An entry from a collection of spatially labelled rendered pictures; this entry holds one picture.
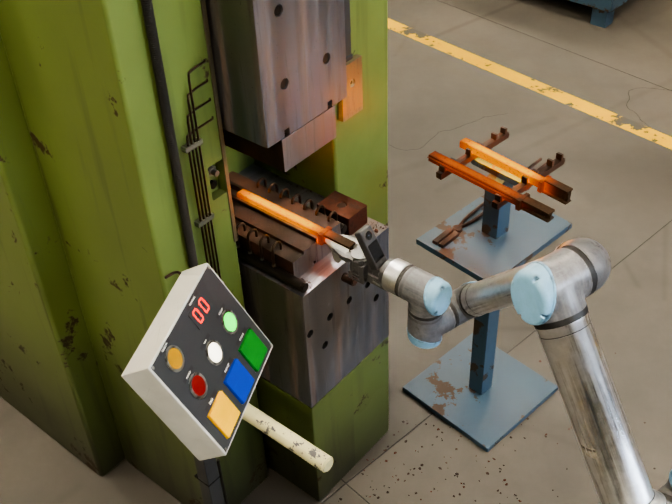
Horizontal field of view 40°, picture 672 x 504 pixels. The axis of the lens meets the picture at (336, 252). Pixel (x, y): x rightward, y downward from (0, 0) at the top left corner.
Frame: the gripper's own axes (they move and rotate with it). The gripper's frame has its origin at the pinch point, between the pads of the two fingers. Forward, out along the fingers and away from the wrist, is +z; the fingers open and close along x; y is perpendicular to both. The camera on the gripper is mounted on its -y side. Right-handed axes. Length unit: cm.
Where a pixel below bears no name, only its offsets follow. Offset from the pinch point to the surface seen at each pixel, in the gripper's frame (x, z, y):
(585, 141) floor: 229, 29, 100
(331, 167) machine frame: 22.5, 18.5, -2.8
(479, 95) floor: 236, 97, 100
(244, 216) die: -6.4, 26.5, 1.2
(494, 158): 56, -16, -2
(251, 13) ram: -18, 4, -70
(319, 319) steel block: -10.0, -3.1, 21.2
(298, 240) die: -5.3, 7.2, 1.1
